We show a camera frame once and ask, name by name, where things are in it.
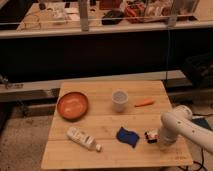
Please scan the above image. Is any blue cloth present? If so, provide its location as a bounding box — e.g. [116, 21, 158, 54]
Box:
[116, 127, 140, 148]

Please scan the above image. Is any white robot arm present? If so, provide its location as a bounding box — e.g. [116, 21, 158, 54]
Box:
[158, 105, 213, 154]

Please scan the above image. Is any orange bowl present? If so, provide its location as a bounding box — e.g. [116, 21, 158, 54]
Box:
[57, 92, 89, 120]

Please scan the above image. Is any orange carrot toy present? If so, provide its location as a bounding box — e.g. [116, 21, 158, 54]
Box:
[134, 99, 155, 107]

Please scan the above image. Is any white plastic bottle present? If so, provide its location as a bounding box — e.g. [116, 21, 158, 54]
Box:
[67, 127, 102, 152]

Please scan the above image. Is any black object on shelf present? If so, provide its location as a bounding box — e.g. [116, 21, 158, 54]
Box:
[101, 10, 124, 25]

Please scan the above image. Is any red and white clutter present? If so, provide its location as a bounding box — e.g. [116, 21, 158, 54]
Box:
[124, 0, 173, 23]

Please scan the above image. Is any black crate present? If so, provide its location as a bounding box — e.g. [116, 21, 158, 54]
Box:
[181, 53, 213, 87]

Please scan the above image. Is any grey metal post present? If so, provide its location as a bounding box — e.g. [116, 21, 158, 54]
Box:
[78, 0, 89, 31]

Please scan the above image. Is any black cable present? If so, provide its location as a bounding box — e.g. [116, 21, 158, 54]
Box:
[178, 146, 208, 171]

